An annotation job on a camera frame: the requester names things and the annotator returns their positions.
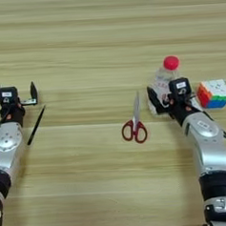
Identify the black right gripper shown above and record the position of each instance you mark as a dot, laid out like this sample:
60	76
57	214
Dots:
181	108

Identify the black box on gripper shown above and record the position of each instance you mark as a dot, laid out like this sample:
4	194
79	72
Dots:
8	94
180	86

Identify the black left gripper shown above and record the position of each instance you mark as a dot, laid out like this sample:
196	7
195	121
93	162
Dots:
16	114

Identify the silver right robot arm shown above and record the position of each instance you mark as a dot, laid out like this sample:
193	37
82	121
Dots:
213	155

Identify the black pen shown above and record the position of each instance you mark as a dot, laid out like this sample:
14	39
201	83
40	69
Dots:
36	125

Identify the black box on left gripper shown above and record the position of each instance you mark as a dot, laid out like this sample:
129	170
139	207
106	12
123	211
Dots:
8	94

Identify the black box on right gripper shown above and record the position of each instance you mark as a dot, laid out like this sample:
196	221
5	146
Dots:
180	86

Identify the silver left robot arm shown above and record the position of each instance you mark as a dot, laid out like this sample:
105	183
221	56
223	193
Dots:
5	151

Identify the colourful puzzle cube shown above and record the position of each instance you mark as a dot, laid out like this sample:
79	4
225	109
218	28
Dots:
215	95

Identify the clear bottle with red cap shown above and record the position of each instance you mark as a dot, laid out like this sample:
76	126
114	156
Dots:
161	78

